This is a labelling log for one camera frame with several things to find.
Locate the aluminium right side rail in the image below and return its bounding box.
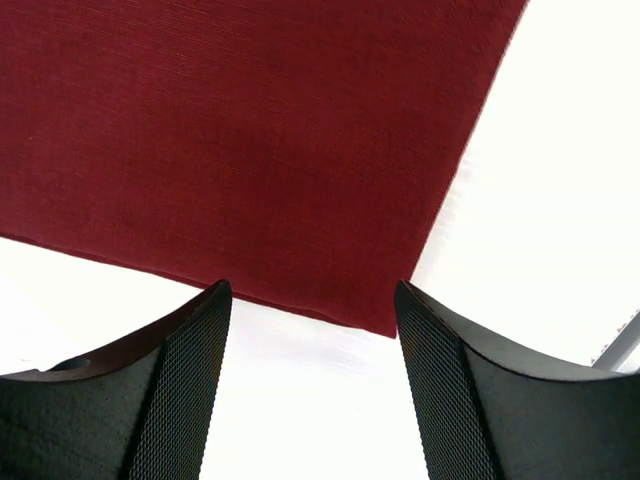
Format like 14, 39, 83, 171
592, 311, 639, 374

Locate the dark red cloth napkin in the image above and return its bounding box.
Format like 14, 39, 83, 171
1, 1, 525, 337

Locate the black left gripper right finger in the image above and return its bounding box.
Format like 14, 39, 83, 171
394, 281, 639, 480

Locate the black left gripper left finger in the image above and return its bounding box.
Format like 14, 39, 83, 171
1, 280, 232, 480

